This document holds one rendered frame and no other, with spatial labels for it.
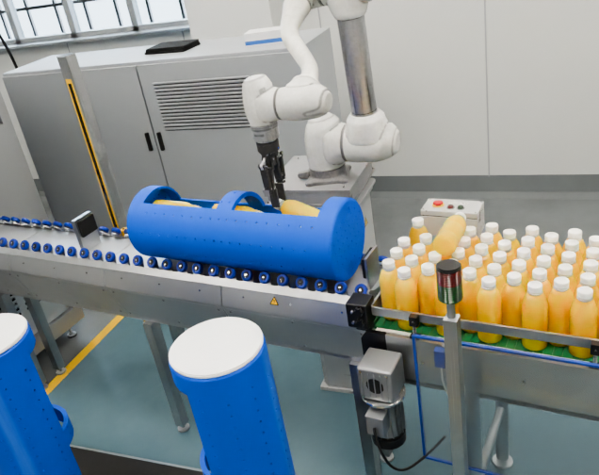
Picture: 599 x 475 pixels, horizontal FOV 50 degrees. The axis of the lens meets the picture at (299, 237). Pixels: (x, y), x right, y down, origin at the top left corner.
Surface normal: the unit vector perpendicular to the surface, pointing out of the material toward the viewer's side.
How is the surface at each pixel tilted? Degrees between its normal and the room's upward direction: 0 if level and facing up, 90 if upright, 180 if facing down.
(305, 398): 0
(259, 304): 70
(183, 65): 90
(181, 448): 0
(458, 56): 90
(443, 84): 90
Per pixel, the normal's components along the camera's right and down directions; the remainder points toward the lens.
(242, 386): 0.53, 0.31
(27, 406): 0.73, 0.20
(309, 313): -0.48, 0.14
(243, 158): -0.34, 0.47
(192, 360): -0.16, -0.88
